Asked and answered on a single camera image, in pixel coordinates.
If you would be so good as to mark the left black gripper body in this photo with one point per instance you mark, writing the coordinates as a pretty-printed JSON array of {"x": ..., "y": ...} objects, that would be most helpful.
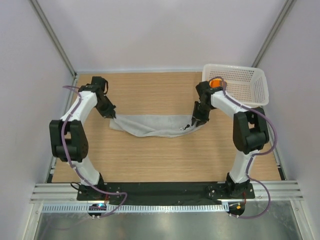
[{"x": 105, "y": 107}]

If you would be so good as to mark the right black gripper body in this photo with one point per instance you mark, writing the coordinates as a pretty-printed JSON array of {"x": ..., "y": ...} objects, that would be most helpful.
[{"x": 201, "y": 112}]

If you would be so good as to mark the orange grey giraffe towel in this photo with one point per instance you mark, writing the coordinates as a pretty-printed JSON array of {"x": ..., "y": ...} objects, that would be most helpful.
[{"x": 216, "y": 83}]

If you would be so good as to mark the grey cloth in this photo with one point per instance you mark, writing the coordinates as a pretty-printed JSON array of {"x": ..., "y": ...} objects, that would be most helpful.
[{"x": 148, "y": 125}]

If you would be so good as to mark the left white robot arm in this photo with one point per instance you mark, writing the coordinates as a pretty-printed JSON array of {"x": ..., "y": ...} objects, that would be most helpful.
[{"x": 67, "y": 135}]

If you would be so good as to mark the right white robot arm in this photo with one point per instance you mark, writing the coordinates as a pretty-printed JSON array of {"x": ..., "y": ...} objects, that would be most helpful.
[{"x": 249, "y": 134}]

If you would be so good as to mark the white perforated plastic basket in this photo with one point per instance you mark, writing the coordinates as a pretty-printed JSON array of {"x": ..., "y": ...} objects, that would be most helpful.
[{"x": 247, "y": 85}]

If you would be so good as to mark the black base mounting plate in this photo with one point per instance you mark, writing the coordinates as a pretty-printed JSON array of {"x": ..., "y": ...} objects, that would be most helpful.
[{"x": 178, "y": 193}]

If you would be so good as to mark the left aluminium frame post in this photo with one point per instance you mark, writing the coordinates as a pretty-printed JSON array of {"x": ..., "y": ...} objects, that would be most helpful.
[{"x": 52, "y": 35}]

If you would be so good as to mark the aluminium frame post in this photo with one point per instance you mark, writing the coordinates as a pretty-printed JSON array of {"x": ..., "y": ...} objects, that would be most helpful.
[
  {"x": 52, "y": 35},
  {"x": 278, "y": 23}
]

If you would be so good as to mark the white slotted cable duct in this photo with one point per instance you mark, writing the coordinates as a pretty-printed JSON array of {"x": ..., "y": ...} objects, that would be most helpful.
[{"x": 102, "y": 208}]

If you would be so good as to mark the aluminium rail front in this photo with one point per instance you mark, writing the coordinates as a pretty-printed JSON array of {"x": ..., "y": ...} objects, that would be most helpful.
[{"x": 284, "y": 190}]

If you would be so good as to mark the right aluminium frame post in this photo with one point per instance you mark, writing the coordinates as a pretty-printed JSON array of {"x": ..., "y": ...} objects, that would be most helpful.
[{"x": 278, "y": 23}]

